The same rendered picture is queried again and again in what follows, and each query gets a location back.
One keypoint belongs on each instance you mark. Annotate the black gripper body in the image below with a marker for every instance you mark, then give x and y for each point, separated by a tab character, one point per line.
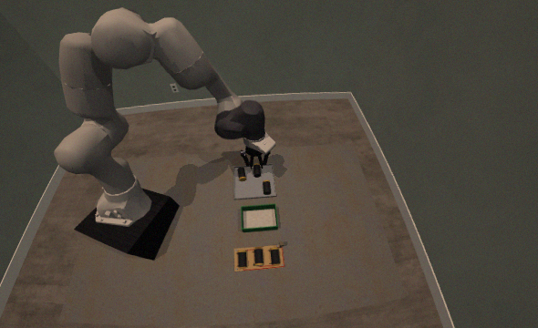
253	151

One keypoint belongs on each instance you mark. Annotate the black battery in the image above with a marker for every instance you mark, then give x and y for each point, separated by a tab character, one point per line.
256	170
266	185
275	255
241	173
242	260
258	257

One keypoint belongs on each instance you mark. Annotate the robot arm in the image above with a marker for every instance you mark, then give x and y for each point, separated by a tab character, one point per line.
122	39

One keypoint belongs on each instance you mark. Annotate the green open-top box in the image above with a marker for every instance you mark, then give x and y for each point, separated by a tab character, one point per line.
259	218

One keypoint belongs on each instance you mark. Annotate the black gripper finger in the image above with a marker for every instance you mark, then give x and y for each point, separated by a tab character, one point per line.
263	161
247	162

